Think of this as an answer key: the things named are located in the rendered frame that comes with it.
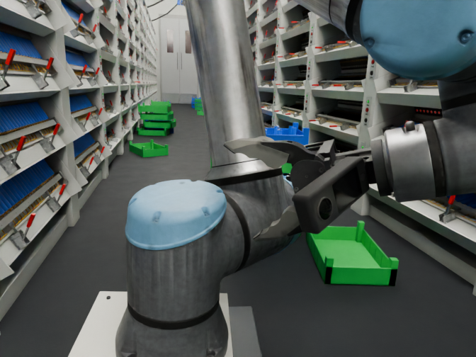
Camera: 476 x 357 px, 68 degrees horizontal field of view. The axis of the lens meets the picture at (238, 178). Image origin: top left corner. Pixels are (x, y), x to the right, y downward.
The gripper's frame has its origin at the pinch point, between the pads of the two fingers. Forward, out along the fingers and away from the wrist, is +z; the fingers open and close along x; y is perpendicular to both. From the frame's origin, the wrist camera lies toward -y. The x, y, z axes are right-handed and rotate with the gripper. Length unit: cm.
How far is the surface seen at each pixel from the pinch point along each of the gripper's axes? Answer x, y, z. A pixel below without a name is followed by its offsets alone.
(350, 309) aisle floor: -47, 32, -5
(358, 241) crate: -52, 74, -4
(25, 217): -3, 17, 71
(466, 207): -41, 71, -38
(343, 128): -24, 132, 0
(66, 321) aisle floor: -25, 3, 53
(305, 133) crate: -10, 77, 6
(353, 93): -7, 128, -8
